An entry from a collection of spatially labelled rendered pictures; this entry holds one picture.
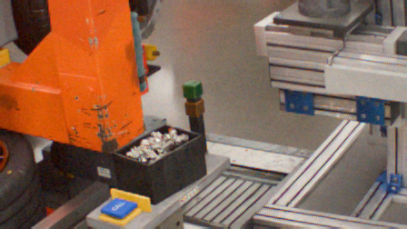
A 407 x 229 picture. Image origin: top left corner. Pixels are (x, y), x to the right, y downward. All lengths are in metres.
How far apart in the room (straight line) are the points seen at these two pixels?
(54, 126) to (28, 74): 0.17
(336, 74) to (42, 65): 0.82
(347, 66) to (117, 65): 0.60
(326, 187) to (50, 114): 0.88
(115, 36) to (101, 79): 0.12
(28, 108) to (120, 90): 0.33
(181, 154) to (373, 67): 0.54
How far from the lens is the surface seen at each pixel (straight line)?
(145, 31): 2.97
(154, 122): 3.20
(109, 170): 2.63
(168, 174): 2.18
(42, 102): 2.42
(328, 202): 2.59
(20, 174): 2.35
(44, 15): 2.69
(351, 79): 2.15
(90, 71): 2.24
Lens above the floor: 1.51
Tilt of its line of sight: 24 degrees down
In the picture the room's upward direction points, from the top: 7 degrees counter-clockwise
